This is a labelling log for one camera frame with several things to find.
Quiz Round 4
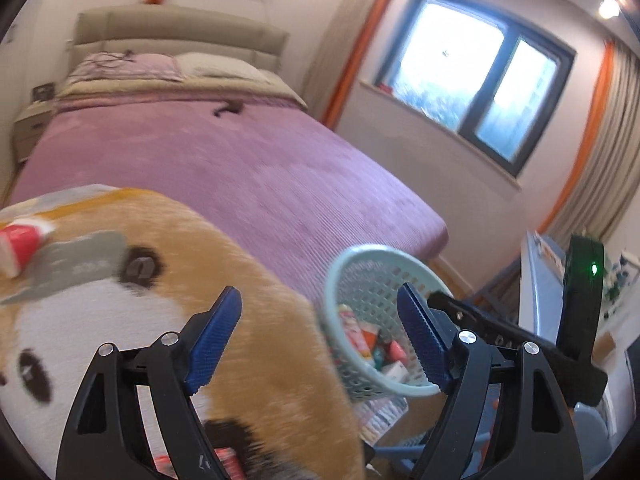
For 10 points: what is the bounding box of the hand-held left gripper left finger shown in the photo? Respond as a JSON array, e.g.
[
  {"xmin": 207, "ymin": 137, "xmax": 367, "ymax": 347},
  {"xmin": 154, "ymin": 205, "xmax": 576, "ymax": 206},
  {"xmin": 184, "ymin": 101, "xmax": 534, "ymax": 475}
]
[{"xmin": 55, "ymin": 286, "xmax": 243, "ymax": 480}]

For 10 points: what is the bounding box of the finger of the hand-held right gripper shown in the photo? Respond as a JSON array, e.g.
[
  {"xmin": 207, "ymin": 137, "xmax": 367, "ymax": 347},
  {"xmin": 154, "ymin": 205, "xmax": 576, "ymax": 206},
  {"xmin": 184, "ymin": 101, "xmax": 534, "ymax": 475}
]
[{"xmin": 428, "ymin": 290, "xmax": 576, "ymax": 403}]

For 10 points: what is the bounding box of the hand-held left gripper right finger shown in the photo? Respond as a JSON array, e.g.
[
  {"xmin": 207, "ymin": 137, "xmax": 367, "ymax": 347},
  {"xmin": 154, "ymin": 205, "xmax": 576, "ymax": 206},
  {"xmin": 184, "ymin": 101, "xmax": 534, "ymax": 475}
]
[{"xmin": 397, "ymin": 282, "xmax": 585, "ymax": 480}]

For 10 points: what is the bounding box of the pink red packet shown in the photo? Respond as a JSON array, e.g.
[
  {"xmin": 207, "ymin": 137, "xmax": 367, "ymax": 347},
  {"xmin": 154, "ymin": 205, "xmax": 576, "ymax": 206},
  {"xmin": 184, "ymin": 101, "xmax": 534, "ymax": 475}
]
[{"xmin": 337, "ymin": 305, "xmax": 365, "ymax": 356}]

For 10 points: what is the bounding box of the teal plastic basket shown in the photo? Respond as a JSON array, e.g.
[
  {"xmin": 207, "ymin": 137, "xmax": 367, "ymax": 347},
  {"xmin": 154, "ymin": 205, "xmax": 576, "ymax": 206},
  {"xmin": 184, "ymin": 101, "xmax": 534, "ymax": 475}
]
[{"xmin": 320, "ymin": 245, "xmax": 456, "ymax": 403}]

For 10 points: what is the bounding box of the white desk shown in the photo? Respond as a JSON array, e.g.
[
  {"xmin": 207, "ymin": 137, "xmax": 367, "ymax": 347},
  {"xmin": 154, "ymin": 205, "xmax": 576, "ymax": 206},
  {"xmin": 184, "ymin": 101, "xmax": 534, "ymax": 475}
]
[{"xmin": 595, "ymin": 260, "xmax": 640, "ymax": 386}]

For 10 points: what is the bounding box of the blue plastic rack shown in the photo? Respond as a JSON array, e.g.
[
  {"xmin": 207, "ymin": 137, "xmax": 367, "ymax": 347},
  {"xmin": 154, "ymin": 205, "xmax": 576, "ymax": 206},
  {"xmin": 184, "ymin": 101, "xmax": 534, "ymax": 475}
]
[{"xmin": 367, "ymin": 435, "xmax": 488, "ymax": 476}]

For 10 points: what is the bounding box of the beige orange curtain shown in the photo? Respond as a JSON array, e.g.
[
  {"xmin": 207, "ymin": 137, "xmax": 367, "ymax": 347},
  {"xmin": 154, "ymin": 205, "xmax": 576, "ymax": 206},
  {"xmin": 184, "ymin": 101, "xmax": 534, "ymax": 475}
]
[
  {"xmin": 302, "ymin": 0, "xmax": 408, "ymax": 131},
  {"xmin": 537, "ymin": 40, "xmax": 640, "ymax": 256}
]

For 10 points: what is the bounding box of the purple bed sheet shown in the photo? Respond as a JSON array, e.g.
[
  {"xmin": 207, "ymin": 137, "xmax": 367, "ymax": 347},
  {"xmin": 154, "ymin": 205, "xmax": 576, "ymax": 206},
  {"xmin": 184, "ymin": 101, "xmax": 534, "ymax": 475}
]
[{"xmin": 10, "ymin": 97, "xmax": 448, "ymax": 306}]

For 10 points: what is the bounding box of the red white paper cup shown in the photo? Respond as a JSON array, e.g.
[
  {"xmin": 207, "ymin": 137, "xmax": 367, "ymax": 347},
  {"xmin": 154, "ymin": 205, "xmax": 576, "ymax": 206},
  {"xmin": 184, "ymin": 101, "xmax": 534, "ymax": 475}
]
[{"xmin": 0, "ymin": 220, "xmax": 57, "ymax": 279}]

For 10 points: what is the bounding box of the dark framed window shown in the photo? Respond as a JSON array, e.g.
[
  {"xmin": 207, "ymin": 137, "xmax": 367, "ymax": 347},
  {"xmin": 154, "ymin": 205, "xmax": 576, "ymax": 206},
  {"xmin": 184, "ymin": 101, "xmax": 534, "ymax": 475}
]
[{"xmin": 372, "ymin": 0, "xmax": 578, "ymax": 178}]

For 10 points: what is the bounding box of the folded beige quilt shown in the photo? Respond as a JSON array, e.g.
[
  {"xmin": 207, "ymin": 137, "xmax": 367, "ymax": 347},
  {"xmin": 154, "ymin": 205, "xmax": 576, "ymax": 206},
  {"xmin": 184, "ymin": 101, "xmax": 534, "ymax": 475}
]
[{"xmin": 52, "ymin": 77, "xmax": 308, "ymax": 113}]

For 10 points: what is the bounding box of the white floral pillow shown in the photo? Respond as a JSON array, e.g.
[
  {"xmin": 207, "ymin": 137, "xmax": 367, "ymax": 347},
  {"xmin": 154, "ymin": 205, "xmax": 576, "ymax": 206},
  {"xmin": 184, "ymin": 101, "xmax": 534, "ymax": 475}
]
[{"xmin": 175, "ymin": 52, "xmax": 271, "ymax": 84}]

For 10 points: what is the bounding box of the pink pillow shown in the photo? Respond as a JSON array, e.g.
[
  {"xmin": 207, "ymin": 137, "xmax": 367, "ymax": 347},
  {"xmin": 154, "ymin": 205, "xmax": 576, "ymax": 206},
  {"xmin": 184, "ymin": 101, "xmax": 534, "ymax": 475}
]
[{"xmin": 65, "ymin": 52, "xmax": 183, "ymax": 83}]

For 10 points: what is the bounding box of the beige nightstand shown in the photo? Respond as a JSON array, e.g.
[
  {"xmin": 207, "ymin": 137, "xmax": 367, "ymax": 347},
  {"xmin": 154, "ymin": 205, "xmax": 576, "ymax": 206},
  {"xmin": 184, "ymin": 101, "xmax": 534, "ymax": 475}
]
[{"xmin": 12, "ymin": 100, "xmax": 56, "ymax": 163}]

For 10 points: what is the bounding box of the beige upholstered bed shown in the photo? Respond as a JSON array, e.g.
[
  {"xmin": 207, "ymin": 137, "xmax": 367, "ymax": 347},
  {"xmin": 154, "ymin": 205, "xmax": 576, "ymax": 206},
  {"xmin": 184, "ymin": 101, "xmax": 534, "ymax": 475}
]
[{"xmin": 10, "ymin": 5, "xmax": 448, "ymax": 306}]

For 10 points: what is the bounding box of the grey metal frame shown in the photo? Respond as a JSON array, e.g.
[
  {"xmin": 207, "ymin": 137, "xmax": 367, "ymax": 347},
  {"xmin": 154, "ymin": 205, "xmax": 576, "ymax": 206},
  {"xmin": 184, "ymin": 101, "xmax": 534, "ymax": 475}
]
[{"xmin": 472, "ymin": 257, "xmax": 523, "ymax": 321}]

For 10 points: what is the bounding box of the black cable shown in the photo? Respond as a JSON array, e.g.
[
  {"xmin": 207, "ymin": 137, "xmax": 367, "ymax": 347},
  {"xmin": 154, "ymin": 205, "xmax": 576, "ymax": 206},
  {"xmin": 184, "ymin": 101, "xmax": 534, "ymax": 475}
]
[{"xmin": 85, "ymin": 49, "xmax": 136, "ymax": 68}]

